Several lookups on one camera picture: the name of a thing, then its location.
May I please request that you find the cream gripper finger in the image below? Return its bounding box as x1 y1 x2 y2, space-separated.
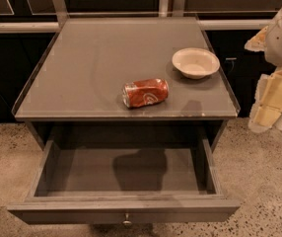
245 27 268 52
248 67 282 133

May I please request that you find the red coke can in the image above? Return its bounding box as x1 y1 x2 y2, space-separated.
122 79 169 109

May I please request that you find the grey cabinet with glass top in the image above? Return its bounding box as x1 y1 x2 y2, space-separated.
11 16 242 151

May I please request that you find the open grey top drawer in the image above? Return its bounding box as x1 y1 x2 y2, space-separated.
7 141 240 224

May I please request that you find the metal drawer knob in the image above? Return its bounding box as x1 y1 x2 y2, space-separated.
122 213 132 227

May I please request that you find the white paper bowl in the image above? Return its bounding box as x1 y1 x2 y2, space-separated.
172 47 220 79

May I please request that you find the metal railing frame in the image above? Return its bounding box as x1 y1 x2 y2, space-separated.
0 0 282 33

